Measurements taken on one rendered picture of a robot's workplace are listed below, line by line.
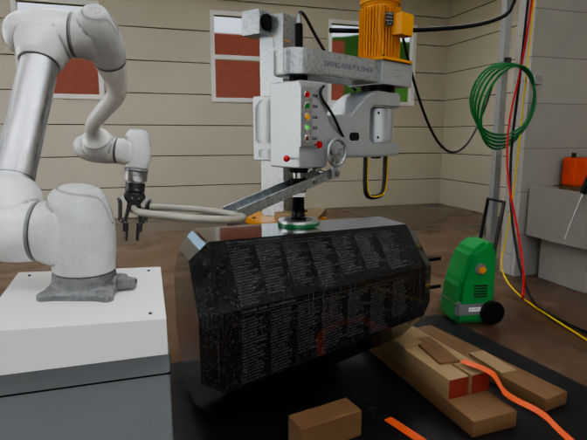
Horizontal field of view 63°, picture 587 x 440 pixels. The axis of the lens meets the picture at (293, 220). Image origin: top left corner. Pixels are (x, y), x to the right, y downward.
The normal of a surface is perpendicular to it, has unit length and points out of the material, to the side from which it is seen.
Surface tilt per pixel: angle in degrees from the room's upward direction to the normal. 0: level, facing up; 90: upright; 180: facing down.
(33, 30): 66
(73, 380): 90
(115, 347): 90
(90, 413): 90
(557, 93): 90
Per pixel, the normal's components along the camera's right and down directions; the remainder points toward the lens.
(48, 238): 0.03, 0.17
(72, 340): 0.29, 0.16
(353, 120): 0.69, 0.12
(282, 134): -0.72, 0.12
